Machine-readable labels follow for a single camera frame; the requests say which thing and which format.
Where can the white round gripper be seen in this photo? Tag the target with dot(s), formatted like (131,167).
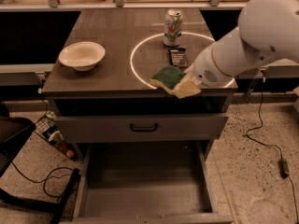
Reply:
(206,68)

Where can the green yellow sponge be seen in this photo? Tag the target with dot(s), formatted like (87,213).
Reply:
(167,78)

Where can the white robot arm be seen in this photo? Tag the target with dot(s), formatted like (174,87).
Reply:
(266,31)

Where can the closed grey top drawer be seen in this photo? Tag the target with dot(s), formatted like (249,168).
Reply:
(111,129)

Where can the grey drawer cabinet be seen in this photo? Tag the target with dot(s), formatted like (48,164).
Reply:
(120,84)

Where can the white bowl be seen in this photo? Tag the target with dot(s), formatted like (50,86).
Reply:
(82,56)

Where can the black chair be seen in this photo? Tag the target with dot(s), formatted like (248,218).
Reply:
(46,173)

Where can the black drawer handle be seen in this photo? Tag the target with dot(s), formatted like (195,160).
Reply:
(143,129)

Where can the wire basket with items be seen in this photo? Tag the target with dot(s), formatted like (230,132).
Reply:
(47,129)

